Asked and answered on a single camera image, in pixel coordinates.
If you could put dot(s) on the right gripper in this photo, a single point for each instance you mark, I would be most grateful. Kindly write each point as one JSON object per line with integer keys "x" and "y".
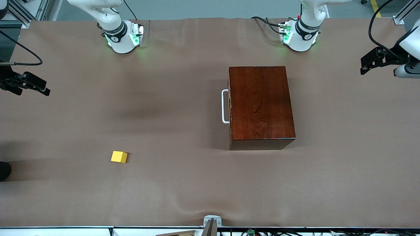
{"x": 6, "y": 81}

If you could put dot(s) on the aluminium frame profile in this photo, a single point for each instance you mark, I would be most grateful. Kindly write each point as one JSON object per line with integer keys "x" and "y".
{"x": 41, "y": 8}
{"x": 398, "y": 20}

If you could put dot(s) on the yellow cube block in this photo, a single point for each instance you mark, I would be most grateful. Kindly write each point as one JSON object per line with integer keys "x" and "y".
{"x": 118, "y": 156}

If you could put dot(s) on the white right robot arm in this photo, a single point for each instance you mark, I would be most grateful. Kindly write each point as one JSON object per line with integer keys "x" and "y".
{"x": 123, "y": 47}

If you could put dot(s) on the large table cover sheet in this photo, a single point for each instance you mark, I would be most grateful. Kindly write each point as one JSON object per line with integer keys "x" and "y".
{"x": 131, "y": 190}

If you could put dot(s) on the grey metal corner bracket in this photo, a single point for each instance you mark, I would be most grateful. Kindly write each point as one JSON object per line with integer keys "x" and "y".
{"x": 212, "y": 217}

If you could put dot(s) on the aluminium camera mount post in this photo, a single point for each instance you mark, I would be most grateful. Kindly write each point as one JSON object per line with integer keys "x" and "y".
{"x": 210, "y": 229}

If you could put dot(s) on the dark wooden cabinet door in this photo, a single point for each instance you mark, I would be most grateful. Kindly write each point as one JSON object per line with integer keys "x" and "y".
{"x": 230, "y": 131}

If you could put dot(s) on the dark wooden drawer cabinet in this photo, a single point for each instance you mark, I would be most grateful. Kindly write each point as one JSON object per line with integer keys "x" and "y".
{"x": 262, "y": 105}

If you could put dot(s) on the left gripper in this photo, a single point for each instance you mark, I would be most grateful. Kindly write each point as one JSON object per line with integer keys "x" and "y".
{"x": 394, "y": 56}

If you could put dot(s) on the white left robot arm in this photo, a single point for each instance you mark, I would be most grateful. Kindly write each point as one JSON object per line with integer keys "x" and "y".
{"x": 300, "y": 46}

